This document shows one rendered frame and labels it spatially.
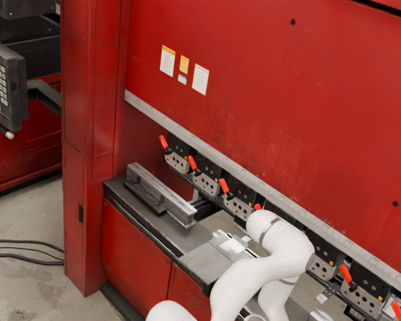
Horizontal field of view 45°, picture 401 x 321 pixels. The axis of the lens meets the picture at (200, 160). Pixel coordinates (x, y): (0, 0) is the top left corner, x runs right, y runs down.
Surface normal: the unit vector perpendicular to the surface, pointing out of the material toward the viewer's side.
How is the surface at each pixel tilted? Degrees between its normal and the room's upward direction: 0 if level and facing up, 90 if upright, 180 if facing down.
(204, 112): 90
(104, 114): 90
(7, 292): 0
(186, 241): 0
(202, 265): 0
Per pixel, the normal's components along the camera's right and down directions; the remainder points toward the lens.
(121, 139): 0.68, 0.48
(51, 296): 0.15, -0.83
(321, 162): -0.72, 0.29
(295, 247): -0.16, -0.62
